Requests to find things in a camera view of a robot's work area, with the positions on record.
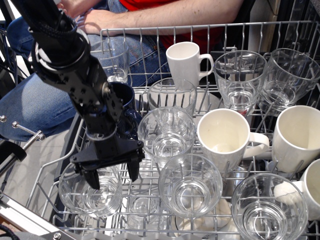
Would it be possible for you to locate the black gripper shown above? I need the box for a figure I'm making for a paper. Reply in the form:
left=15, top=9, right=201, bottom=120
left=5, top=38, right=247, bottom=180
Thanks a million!
left=70, top=134, right=145, bottom=190

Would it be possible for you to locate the glass cup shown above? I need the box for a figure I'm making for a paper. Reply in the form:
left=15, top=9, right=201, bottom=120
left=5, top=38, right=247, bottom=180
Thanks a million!
left=147, top=77, right=198, bottom=117
left=137, top=106, right=196, bottom=169
left=213, top=50, right=267, bottom=117
left=231, top=173, right=308, bottom=240
left=158, top=153, right=223, bottom=219
left=258, top=48, right=320, bottom=116
left=58, top=163, right=123, bottom=218

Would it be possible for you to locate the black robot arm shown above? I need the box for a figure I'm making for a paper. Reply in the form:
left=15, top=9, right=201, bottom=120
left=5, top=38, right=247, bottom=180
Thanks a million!
left=13, top=0, right=145, bottom=190

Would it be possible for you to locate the person forearm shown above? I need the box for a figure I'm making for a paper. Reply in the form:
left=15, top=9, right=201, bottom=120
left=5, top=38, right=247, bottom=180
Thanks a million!
left=106, top=0, right=243, bottom=29

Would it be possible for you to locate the small lower glass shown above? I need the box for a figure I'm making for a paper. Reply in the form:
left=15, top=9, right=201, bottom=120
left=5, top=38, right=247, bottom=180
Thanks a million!
left=127, top=196, right=160, bottom=229

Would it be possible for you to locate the back left tall glass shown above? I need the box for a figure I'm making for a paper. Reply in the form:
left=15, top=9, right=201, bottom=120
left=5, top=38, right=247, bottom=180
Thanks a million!
left=91, top=37, right=129, bottom=84

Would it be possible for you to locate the person hand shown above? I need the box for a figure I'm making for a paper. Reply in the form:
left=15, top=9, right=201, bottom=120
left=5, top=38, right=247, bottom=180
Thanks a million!
left=76, top=9, right=121, bottom=35

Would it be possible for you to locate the dark blue mug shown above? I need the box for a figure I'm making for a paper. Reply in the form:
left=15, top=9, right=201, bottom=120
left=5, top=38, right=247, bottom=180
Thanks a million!
left=110, top=81, right=142, bottom=140

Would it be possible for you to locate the large cream mug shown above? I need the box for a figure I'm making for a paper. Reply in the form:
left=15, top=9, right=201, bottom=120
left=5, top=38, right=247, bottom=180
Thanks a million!
left=197, top=108, right=270, bottom=173

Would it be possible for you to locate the small white mug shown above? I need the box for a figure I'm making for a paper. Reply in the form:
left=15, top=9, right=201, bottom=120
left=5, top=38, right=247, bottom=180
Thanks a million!
left=166, top=41, right=214, bottom=90

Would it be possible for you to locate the right white mug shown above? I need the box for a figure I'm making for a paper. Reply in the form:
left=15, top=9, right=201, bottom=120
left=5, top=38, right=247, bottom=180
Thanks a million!
left=271, top=105, right=320, bottom=173

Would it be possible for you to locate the white mug at edge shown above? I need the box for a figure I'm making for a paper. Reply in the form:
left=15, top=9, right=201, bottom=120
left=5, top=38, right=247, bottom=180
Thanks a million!
left=273, top=159, right=320, bottom=220

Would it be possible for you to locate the metal clamp with black handle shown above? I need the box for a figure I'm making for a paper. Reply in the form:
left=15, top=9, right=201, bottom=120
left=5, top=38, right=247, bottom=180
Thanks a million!
left=0, top=121, right=46, bottom=177

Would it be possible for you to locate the grey wire dishwasher rack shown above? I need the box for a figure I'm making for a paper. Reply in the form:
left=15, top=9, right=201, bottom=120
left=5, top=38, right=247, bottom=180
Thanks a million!
left=26, top=19, right=320, bottom=240

